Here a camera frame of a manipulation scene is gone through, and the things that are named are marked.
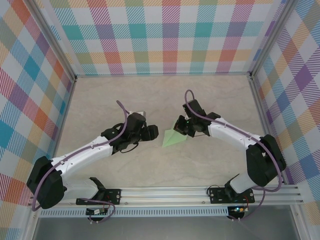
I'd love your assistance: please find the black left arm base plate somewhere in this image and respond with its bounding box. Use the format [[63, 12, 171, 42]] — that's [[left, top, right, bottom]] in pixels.
[[76, 188, 122, 206]]

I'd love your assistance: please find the slotted grey cable duct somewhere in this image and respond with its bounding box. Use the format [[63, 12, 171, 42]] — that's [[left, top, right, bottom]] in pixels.
[[39, 206, 230, 218]]

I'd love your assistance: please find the small black circuit board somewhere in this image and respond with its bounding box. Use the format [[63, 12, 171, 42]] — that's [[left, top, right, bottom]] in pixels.
[[85, 207, 109, 216]]

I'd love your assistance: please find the aluminium frame side rail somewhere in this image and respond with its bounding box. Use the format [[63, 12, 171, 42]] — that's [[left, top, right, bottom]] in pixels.
[[249, 76, 287, 186]]

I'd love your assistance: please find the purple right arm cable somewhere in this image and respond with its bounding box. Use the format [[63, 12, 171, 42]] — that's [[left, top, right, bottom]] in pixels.
[[184, 89, 285, 222]]

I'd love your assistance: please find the aluminium frame lower strut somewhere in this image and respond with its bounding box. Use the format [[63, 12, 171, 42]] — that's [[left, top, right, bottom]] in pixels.
[[290, 204, 309, 240], [22, 206, 39, 240]]

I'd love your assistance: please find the light green paper sheet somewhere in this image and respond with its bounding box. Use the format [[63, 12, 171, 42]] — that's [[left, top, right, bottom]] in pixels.
[[161, 119, 188, 149]]

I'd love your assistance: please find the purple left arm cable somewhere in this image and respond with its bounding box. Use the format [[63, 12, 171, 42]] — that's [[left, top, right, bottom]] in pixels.
[[31, 100, 131, 224]]

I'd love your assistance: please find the aluminium frame cross bar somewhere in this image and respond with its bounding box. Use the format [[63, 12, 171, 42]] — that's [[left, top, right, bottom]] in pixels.
[[74, 71, 252, 78]]

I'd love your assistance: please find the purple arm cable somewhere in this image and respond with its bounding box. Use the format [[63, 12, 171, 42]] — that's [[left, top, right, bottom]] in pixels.
[[184, 89, 285, 222], [31, 100, 131, 224]]

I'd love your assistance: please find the long aluminium mounting rail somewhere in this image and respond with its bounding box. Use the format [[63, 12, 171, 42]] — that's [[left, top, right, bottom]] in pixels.
[[27, 184, 305, 209]]

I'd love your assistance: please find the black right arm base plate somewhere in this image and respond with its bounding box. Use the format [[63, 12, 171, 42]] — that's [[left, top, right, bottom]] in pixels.
[[208, 186, 256, 205]]

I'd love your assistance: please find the aluminium frame corner post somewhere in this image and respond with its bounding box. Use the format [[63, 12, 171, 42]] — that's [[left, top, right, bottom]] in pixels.
[[249, 0, 296, 77], [23, 0, 78, 83]]

